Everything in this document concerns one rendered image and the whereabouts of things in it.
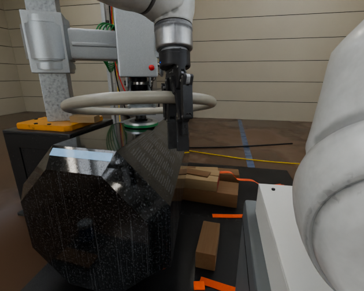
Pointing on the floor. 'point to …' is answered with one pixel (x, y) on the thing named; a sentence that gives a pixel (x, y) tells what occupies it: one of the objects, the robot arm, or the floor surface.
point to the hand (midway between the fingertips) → (177, 136)
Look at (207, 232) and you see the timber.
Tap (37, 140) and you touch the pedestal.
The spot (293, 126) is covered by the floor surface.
